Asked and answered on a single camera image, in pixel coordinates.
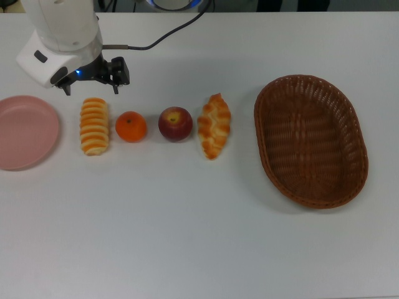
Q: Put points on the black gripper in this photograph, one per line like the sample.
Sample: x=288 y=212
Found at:
x=93 y=70

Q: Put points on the striped toy bread roll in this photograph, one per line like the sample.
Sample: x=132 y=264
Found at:
x=94 y=126

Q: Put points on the toy orange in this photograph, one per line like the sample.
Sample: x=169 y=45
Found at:
x=131 y=127

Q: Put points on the red toy apple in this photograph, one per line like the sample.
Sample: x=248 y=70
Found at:
x=175 y=124

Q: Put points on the braided toy bread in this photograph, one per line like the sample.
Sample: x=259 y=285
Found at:
x=214 y=126

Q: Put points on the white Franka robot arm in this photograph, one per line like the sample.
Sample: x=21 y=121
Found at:
x=62 y=25

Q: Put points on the pink plate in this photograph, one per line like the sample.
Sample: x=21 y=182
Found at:
x=26 y=132

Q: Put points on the brown woven basket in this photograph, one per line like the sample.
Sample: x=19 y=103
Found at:
x=311 y=146

